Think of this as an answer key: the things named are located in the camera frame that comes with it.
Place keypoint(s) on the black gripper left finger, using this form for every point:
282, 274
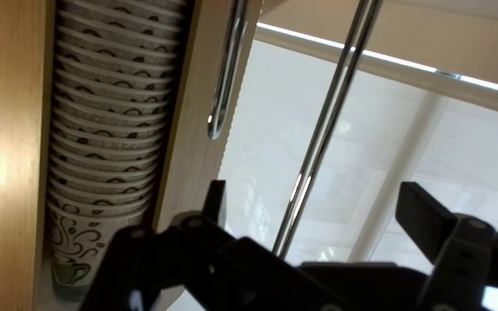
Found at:
128, 264

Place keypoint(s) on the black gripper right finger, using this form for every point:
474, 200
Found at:
462, 247

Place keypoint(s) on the stack of patterned paper cups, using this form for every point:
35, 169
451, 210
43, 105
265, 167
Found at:
111, 114

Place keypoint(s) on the wooden cup dispenser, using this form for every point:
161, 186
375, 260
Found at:
7, 143

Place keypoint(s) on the white window roller blind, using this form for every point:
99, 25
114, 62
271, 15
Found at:
271, 114

